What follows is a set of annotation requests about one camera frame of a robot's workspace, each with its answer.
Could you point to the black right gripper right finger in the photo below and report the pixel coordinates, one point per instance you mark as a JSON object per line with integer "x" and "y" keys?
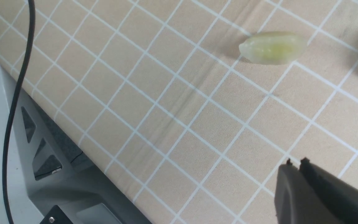
{"x": 340, "y": 198}

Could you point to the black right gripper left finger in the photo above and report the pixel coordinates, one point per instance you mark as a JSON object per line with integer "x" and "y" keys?
{"x": 295, "y": 201}

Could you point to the green dumpling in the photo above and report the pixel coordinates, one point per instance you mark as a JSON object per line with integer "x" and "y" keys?
{"x": 273, "y": 48}

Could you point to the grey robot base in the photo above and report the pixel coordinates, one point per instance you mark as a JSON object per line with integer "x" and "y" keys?
{"x": 43, "y": 187}

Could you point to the checked beige tablecloth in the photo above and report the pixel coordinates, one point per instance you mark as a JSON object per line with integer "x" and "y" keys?
{"x": 157, "y": 95}

